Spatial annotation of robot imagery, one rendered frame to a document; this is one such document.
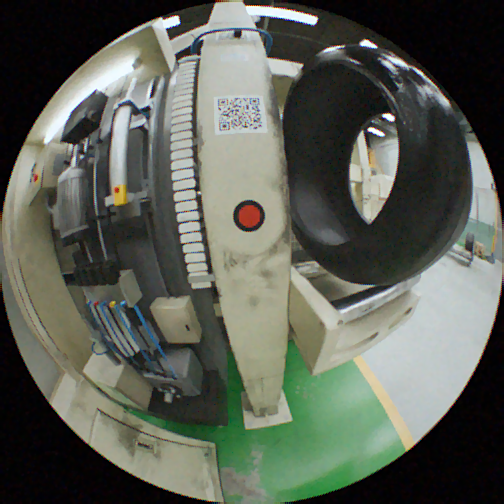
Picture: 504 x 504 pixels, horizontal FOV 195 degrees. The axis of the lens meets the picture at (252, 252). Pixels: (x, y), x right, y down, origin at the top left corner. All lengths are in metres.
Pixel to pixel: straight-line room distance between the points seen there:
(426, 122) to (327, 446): 1.19
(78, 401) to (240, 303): 0.34
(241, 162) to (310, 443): 1.18
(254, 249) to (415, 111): 0.28
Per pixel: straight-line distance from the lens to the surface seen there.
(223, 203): 0.21
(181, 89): 0.33
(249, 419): 1.08
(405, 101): 0.24
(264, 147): 0.23
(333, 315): 0.19
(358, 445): 1.19
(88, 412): 0.34
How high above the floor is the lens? 1.07
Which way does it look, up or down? 17 degrees down
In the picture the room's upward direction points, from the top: 5 degrees counter-clockwise
